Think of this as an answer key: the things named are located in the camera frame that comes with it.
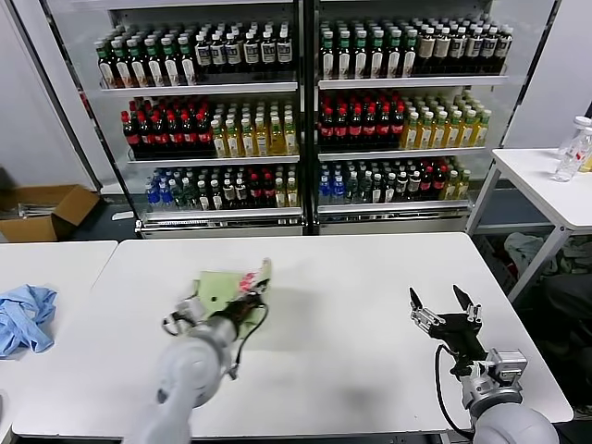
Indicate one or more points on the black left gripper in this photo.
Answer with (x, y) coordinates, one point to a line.
(240, 312)

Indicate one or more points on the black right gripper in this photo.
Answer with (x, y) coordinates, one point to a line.
(458, 337)

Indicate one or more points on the light green T-shirt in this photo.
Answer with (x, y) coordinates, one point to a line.
(217, 284)

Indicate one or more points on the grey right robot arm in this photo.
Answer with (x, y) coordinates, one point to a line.
(509, 416)

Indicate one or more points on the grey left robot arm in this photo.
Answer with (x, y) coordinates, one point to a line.
(194, 361)

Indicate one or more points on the cola bottle red cap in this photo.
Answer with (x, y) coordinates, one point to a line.
(398, 129)
(384, 129)
(426, 187)
(439, 186)
(129, 134)
(342, 129)
(144, 134)
(255, 194)
(268, 194)
(173, 134)
(356, 129)
(327, 129)
(202, 134)
(158, 134)
(187, 134)
(370, 129)

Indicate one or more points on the yellow drink bottle white cap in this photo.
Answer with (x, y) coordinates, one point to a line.
(290, 143)
(464, 186)
(411, 134)
(280, 196)
(482, 134)
(262, 143)
(425, 134)
(454, 134)
(233, 143)
(218, 143)
(468, 134)
(451, 187)
(292, 196)
(440, 134)
(276, 143)
(248, 143)

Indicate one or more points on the small dark bottle white cap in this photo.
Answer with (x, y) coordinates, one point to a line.
(401, 188)
(203, 196)
(414, 188)
(377, 190)
(390, 189)
(228, 194)
(216, 196)
(240, 194)

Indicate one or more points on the crumpled grey cloth heap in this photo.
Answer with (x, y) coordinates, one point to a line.
(522, 247)

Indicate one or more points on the green water bottle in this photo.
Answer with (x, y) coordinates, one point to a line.
(353, 189)
(190, 196)
(178, 196)
(365, 189)

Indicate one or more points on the blue water bottle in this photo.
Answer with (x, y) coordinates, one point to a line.
(150, 196)
(339, 192)
(325, 192)
(164, 196)

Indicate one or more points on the white floor plate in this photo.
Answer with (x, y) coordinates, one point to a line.
(122, 215)

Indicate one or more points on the white side table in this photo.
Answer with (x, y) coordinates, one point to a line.
(532, 176)

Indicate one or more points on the clear bottle red label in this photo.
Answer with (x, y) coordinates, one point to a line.
(568, 167)

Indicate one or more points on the clear bottle yellow liquid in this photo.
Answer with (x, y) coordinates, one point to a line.
(586, 163)

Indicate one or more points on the open cardboard box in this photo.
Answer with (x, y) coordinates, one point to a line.
(69, 203)

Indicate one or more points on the glass door drinks cooler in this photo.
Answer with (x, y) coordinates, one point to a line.
(407, 83)
(199, 88)

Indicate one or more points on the tall clear bottle white cap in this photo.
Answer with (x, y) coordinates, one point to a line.
(578, 134)

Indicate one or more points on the crumpled light blue shirt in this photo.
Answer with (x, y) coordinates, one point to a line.
(28, 319)

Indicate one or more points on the green cap tea bottle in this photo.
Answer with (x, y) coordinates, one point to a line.
(393, 60)
(344, 60)
(107, 69)
(377, 60)
(139, 69)
(155, 69)
(171, 69)
(361, 60)
(123, 69)
(328, 60)
(188, 69)
(409, 60)

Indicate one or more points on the bundle of metal rods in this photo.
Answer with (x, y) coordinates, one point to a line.
(34, 209)

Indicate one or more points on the dark bottle white label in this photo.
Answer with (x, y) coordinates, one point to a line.
(234, 53)
(269, 53)
(252, 53)
(505, 46)
(489, 46)
(285, 53)
(458, 46)
(203, 53)
(218, 53)
(473, 46)

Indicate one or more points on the dark bottle beige label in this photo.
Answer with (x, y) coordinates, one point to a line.
(441, 46)
(426, 46)

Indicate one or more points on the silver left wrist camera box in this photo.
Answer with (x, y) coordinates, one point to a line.
(190, 311)

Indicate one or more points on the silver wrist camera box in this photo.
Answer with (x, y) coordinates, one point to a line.
(190, 311)
(508, 365)

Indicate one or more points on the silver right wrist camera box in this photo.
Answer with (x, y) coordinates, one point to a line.
(508, 365)

